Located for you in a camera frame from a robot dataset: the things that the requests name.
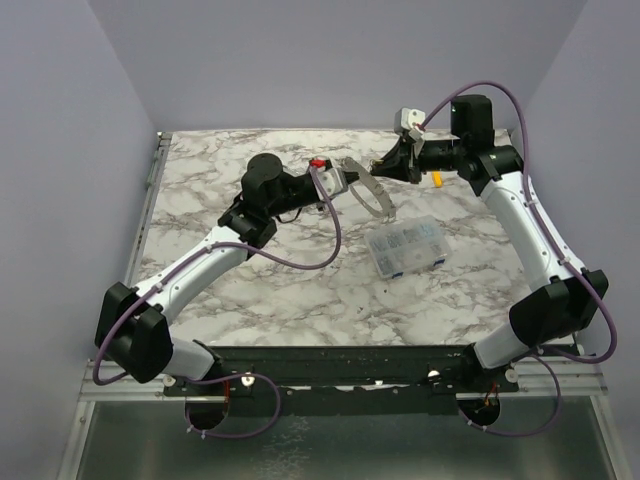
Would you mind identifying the clear plastic screw box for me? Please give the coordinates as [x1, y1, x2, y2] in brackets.
[365, 216, 452, 279]

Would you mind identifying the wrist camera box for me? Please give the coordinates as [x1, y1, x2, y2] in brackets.
[316, 167, 349, 199]
[394, 107, 426, 142]

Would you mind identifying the aluminium rail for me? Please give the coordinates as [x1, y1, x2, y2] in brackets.
[119, 131, 173, 286]
[79, 357, 608, 402]

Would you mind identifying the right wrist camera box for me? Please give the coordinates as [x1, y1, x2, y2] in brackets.
[394, 107, 426, 142]

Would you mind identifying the aluminium rail left side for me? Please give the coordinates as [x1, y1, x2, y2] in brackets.
[119, 131, 173, 286]

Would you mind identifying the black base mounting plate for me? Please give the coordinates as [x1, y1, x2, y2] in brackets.
[102, 343, 581, 416]

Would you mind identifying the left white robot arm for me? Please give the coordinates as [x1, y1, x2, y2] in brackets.
[93, 153, 359, 395]

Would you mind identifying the aluminium rail front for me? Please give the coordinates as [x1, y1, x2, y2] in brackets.
[79, 357, 608, 402]

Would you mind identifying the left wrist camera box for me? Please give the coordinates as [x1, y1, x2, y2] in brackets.
[316, 167, 349, 199]

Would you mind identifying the yellow handled screwdriver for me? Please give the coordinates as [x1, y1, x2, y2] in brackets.
[431, 171, 444, 188]

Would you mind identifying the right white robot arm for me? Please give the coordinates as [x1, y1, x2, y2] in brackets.
[370, 94, 609, 391]

